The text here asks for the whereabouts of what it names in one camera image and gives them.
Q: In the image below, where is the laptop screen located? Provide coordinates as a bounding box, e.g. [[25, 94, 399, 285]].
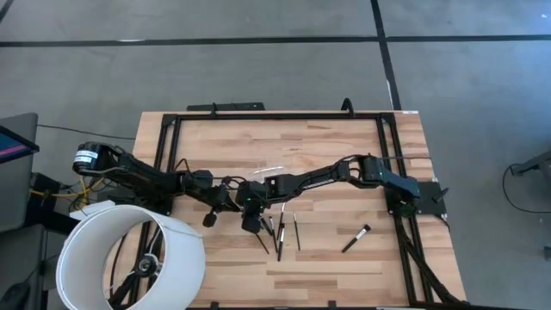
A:
[[0, 124, 40, 165]]

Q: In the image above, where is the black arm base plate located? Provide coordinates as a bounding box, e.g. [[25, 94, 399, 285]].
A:
[[415, 180, 449, 216]]

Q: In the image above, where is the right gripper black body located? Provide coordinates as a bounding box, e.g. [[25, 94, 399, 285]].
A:
[[235, 179, 270, 219]]

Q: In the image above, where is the large fluffy makeup brush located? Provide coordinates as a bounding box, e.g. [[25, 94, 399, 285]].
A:
[[201, 206, 220, 229]]

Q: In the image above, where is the black aluminium table frame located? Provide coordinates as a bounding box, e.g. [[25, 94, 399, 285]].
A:
[[152, 110, 468, 310]]

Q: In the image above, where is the black mounting bar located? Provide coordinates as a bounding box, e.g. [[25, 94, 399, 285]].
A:
[[186, 102, 267, 113]]

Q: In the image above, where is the white cylindrical lamp shade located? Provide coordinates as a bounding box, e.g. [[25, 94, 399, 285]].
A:
[[55, 203, 207, 310]]

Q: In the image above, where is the black floor cable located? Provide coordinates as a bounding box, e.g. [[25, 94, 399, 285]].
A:
[[501, 162, 551, 215], [36, 123, 137, 141]]

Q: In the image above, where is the black flat-head makeup brush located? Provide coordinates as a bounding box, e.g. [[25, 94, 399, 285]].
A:
[[341, 223, 372, 254]]

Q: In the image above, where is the clear acrylic brush organizer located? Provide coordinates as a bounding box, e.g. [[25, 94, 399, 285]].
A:
[[251, 164, 288, 182]]

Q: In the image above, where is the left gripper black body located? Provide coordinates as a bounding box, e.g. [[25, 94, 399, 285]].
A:
[[213, 183, 243, 213]]

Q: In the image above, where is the black clamp hook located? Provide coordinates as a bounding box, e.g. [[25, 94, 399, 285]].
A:
[[340, 96, 356, 118]]

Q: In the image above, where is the yellow cable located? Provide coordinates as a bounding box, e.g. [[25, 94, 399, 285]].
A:
[[28, 175, 107, 212]]

